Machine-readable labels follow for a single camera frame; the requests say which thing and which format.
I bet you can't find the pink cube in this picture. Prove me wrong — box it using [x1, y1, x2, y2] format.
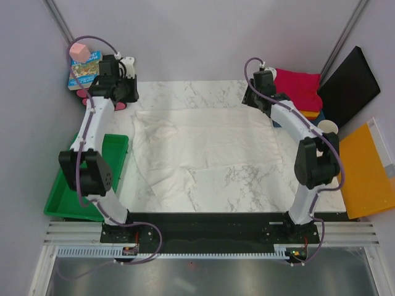
[69, 43, 91, 63]

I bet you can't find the green plastic tray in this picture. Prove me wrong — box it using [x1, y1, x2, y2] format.
[44, 134, 129, 222]

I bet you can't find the white cable duct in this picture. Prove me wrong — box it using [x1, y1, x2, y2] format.
[57, 244, 289, 260]

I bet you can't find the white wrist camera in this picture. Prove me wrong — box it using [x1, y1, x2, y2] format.
[114, 52, 136, 79]
[259, 62, 277, 80]

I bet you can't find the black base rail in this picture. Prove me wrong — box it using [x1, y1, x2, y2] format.
[100, 213, 320, 255]

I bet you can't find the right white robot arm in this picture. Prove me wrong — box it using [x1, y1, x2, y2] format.
[243, 67, 341, 243]

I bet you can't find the orange folder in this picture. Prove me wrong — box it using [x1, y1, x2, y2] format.
[340, 118, 394, 219]

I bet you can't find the blue folded t shirt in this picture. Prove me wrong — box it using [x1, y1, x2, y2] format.
[272, 110, 325, 128]

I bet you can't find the black tablet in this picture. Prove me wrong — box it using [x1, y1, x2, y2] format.
[318, 46, 381, 128]

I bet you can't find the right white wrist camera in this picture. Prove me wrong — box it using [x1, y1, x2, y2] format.
[259, 62, 277, 80]

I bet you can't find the blue paperback book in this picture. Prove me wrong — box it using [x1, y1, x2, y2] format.
[70, 51, 102, 89]

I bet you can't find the yellow mug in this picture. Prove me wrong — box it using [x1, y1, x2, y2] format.
[317, 120, 339, 134]

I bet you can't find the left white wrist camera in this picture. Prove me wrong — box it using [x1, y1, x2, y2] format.
[114, 52, 136, 79]

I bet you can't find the yellow folded t shirt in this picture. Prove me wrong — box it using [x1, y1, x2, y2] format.
[300, 110, 320, 118]

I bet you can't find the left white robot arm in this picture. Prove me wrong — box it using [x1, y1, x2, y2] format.
[58, 55, 139, 242]

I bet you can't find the white t shirt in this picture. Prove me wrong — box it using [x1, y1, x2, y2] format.
[132, 107, 282, 199]

